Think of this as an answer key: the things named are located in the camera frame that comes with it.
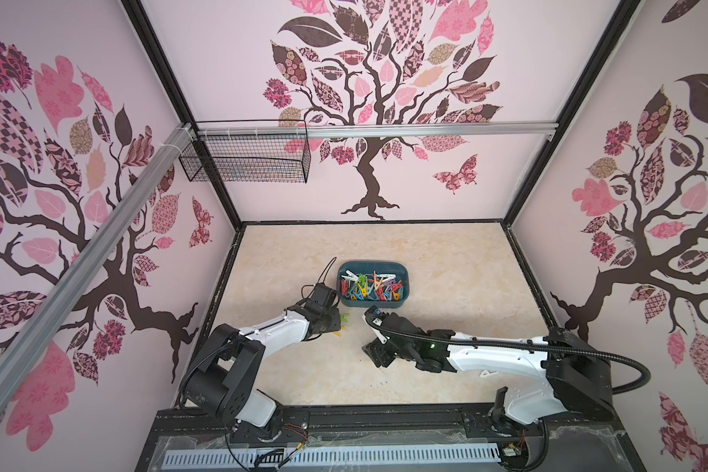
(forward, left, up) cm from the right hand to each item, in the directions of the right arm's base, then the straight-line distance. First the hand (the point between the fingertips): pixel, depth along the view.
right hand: (369, 340), depth 81 cm
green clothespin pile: (+11, +8, -6) cm, 14 cm away
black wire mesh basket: (+76, +48, +11) cm, 91 cm away
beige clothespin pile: (+22, -4, -5) cm, 23 cm away
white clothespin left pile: (+25, +6, -5) cm, 26 cm away
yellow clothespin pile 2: (+20, +1, -5) cm, 20 cm away
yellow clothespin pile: (+5, +9, -7) cm, 13 cm away
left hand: (+8, +11, -7) cm, 15 cm away
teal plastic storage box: (+22, -2, -6) cm, 23 cm away
